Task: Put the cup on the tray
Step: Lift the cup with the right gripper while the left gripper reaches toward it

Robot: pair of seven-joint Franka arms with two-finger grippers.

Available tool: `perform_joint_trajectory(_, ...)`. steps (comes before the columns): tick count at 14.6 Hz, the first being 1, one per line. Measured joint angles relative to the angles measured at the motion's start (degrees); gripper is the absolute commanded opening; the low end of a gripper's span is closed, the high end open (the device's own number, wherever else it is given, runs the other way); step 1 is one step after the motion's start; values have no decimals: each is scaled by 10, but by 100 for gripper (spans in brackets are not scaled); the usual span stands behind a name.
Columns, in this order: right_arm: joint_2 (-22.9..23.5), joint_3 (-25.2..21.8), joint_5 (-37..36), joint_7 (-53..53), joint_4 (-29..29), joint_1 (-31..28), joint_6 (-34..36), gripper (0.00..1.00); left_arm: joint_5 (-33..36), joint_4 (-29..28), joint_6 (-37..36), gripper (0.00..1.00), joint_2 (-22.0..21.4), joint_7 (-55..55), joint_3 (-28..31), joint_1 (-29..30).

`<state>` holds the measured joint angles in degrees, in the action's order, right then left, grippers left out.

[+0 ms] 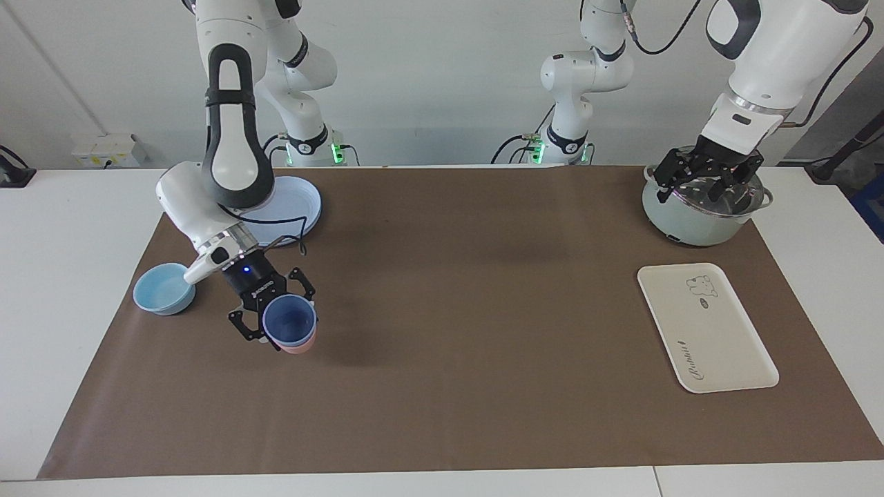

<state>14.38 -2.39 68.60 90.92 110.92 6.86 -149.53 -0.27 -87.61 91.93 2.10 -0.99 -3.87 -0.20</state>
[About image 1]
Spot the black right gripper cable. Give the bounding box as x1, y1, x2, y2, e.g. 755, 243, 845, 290
227, 206, 309, 257

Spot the light blue bowl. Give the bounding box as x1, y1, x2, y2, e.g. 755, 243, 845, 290
133, 262, 197, 316

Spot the pink cup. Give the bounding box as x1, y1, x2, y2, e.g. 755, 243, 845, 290
279, 330, 318, 357

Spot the light blue plate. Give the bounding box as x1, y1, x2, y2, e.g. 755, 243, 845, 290
231, 175, 323, 243

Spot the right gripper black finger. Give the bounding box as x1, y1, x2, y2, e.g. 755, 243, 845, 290
285, 267, 318, 306
227, 308, 272, 344

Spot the black slanted pole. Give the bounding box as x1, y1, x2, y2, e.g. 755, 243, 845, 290
805, 110, 884, 184

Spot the blue crate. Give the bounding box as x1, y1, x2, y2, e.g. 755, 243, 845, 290
852, 173, 884, 244

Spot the white wall socket box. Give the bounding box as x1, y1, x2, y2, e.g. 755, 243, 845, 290
72, 133, 148, 169

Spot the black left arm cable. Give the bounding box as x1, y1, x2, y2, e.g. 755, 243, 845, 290
618, 0, 702, 56

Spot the blue ribbed cup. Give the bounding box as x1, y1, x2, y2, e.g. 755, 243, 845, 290
262, 294, 318, 350

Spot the cream rabbit print tray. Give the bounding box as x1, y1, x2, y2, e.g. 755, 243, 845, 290
637, 262, 780, 394

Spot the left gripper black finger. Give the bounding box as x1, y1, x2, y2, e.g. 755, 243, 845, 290
655, 148, 695, 204
722, 156, 765, 202

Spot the brown paper table mat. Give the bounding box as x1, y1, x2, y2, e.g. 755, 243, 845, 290
38, 166, 884, 480

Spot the black flat desk object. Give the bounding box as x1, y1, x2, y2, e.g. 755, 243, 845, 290
0, 145, 37, 188

